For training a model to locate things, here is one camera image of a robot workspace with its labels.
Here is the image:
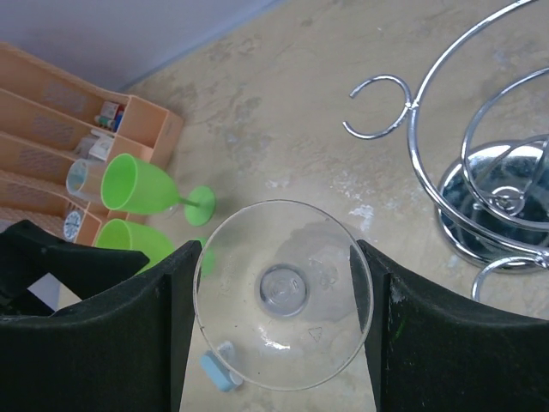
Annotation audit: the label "chrome wire glass rack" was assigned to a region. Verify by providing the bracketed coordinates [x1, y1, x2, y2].
[342, 1, 548, 301]

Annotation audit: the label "red white small box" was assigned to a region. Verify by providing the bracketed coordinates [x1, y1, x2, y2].
[94, 101, 125, 132]

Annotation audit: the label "white paper packets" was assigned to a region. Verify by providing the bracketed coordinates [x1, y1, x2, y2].
[74, 130, 114, 161]

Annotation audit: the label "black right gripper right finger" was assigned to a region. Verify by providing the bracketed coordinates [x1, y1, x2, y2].
[351, 240, 548, 411]

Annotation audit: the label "small blue eraser block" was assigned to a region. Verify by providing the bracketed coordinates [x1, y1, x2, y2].
[200, 341, 244, 392]

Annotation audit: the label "clear wine glass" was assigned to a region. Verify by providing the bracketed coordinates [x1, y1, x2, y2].
[193, 199, 374, 391]
[65, 159, 107, 204]

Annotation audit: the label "peach plastic file organizer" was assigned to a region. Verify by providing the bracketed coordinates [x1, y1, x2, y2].
[1, 43, 184, 245]

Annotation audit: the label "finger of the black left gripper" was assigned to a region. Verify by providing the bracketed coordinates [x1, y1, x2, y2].
[1, 220, 149, 316]

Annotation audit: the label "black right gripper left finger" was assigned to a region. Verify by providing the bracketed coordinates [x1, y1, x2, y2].
[1, 241, 202, 411]

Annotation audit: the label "round blue white tape roll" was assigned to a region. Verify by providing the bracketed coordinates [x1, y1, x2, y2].
[63, 210, 83, 242]

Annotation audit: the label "green wine glass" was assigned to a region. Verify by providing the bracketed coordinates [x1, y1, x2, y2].
[100, 153, 216, 227]
[94, 218, 217, 278]

